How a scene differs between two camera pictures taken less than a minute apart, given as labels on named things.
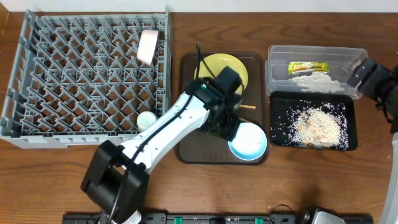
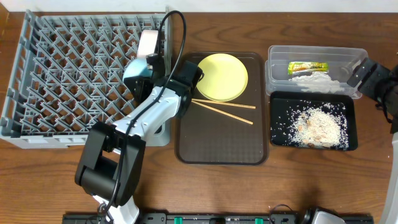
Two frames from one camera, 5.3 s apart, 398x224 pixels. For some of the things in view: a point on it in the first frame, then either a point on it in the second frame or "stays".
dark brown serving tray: [208, 147] stays
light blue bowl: [249, 142] → [137, 67]
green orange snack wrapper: [307, 66] stays
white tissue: [318, 82] stays
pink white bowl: [147, 46] stays
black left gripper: [222, 130] → [137, 90]
